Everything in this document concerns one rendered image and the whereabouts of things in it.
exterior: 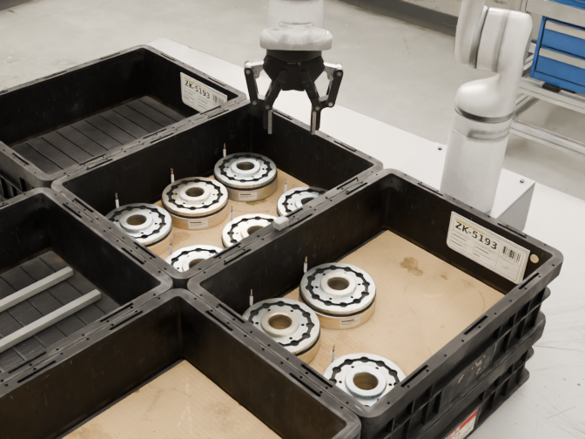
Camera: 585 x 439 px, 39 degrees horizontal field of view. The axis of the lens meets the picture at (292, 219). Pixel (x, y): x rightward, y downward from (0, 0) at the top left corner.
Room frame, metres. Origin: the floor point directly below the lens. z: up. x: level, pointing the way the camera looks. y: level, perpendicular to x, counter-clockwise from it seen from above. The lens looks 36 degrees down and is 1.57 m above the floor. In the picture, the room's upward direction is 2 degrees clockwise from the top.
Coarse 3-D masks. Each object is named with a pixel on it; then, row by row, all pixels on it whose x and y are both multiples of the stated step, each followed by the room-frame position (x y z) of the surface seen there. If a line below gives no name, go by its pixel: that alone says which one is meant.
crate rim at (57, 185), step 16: (224, 112) 1.19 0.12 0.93; (192, 128) 1.14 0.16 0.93; (304, 128) 1.15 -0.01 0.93; (144, 144) 1.08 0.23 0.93; (160, 144) 1.09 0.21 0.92; (336, 144) 1.10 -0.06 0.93; (112, 160) 1.03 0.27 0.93; (368, 160) 1.06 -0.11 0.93; (64, 176) 0.98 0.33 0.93; (80, 176) 0.99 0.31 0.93; (368, 176) 1.01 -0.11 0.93; (64, 192) 0.94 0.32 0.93; (336, 192) 0.97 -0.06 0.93; (80, 208) 0.90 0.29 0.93; (304, 208) 0.92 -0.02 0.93; (112, 224) 0.87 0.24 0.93; (128, 240) 0.84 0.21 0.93; (240, 240) 0.85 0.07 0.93; (144, 256) 0.81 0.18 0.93; (224, 256) 0.81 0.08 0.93; (176, 272) 0.78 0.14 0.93; (192, 272) 0.78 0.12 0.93
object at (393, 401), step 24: (360, 192) 0.98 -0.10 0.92; (432, 192) 0.97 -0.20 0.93; (312, 216) 0.91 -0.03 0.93; (480, 216) 0.92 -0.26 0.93; (264, 240) 0.85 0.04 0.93; (528, 240) 0.87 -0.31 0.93; (216, 264) 0.80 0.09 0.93; (552, 264) 0.82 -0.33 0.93; (192, 288) 0.75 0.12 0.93; (528, 288) 0.77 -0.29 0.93; (504, 312) 0.73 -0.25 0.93; (264, 336) 0.67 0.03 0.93; (456, 336) 0.68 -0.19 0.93; (480, 336) 0.69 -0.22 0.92; (288, 360) 0.63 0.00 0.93; (432, 360) 0.64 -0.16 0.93; (456, 360) 0.66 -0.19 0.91; (408, 384) 0.61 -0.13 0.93; (360, 408) 0.57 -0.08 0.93; (384, 408) 0.57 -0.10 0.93
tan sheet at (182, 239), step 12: (288, 180) 1.15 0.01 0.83; (276, 192) 1.11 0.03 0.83; (156, 204) 1.07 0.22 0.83; (240, 204) 1.07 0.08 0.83; (252, 204) 1.08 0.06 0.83; (264, 204) 1.08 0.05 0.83; (276, 204) 1.08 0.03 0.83; (228, 216) 1.04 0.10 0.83; (216, 228) 1.01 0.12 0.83; (180, 240) 0.97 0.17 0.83; (192, 240) 0.97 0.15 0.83; (204, 240) 0.97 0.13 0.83; (216, 240) 0.98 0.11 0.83; (168, 252) 0.94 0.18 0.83
